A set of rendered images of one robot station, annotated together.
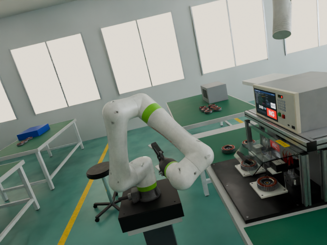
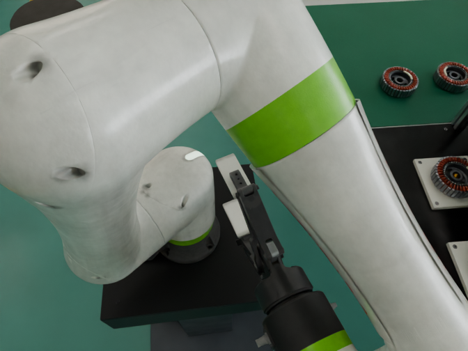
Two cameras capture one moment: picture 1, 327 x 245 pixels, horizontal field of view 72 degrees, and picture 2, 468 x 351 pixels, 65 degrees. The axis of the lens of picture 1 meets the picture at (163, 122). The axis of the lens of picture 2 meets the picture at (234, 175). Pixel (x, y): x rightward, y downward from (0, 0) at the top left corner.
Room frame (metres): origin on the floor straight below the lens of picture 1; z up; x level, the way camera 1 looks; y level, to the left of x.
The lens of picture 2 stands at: (0.91, 0.11, 1.62)
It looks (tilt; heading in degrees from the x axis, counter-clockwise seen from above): 58 degrees down; 356
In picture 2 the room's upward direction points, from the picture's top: straight up
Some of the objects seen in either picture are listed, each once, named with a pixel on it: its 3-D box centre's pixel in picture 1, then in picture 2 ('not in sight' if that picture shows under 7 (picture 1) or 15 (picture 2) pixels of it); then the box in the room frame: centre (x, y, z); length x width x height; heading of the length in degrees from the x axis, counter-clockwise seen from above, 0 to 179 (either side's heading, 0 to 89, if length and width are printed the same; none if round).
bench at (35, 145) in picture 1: (45, 153); not in sight; (4.28, 2.41, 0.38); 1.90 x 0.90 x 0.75; 0
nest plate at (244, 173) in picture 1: (249, 168); (450, 181); (1.37, -0.50, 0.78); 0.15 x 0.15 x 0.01; 0
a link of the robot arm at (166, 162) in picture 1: (170, 168); (298, 325); (0.99, 0.02, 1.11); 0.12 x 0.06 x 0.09; 110
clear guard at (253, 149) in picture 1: (272, 152); not in sight; (1.04, -0.51, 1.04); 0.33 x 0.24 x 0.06; 90
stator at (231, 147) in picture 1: (228, 148); (398, 81); (1.75, -0.48, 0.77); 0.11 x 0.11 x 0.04
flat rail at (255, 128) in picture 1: (269, 136); not in sight; (1.25, -0.60, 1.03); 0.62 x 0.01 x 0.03; 0
